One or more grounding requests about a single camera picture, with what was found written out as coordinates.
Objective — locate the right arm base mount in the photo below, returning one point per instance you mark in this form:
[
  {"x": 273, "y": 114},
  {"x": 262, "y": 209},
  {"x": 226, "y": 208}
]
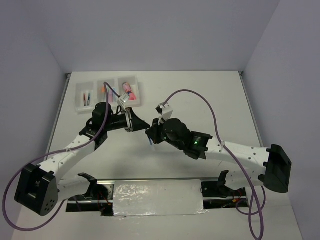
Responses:
[{"x": 216, "y": 195}]

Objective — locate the orange highlighter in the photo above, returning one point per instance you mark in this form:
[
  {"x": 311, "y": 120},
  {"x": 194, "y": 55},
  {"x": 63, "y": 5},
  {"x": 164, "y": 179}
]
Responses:
[{"x": 103, "y": 95}]

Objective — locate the silver foil cover plate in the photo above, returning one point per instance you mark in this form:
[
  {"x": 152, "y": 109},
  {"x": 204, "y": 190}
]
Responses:
[{"x": 157, "y": 198}]

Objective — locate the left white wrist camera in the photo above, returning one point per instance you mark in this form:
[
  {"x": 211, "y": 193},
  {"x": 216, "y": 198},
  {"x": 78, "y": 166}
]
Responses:
[{"x": 123, "y": 100}]

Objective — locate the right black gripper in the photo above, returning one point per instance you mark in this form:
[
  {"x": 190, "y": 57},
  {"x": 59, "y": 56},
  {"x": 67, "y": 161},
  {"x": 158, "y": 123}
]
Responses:
[{"x": 154, "y": 131}]

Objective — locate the red gel pen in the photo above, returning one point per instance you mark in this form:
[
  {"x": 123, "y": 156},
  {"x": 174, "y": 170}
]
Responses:
[{"x": 84, "y": 100}]

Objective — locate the teal gel pen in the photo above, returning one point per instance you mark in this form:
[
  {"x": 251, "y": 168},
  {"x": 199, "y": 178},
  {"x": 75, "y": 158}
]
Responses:
[{"x": 88, "y": 99}]

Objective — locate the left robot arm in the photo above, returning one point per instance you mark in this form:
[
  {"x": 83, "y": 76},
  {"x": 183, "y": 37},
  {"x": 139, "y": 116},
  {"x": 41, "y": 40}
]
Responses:
[{"x": 42, "y": 186}]

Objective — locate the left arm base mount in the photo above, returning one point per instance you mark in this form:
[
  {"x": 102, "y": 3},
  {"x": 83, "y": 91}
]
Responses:
[{"x": 97, "y": 199}]

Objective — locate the white three-compartment tray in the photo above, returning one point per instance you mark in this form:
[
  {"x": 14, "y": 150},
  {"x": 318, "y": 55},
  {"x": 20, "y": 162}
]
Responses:
[{"x": 95, "y": 86}]

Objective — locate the blue highlighter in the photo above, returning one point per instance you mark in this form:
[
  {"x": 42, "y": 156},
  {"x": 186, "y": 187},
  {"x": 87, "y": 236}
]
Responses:
[{"x": 114, "y": 95}]

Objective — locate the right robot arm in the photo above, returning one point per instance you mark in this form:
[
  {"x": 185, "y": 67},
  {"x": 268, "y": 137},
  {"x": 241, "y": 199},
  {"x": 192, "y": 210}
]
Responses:
[{"x": 259, "y": 166}]

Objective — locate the pink glue stick tube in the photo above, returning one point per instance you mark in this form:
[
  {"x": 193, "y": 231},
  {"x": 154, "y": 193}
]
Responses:
[{"x": 128, "y": 90}]

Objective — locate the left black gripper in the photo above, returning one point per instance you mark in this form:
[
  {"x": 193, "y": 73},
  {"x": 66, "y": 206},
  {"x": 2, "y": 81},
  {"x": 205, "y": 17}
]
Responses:
[{"x": 133, "y": 122}]

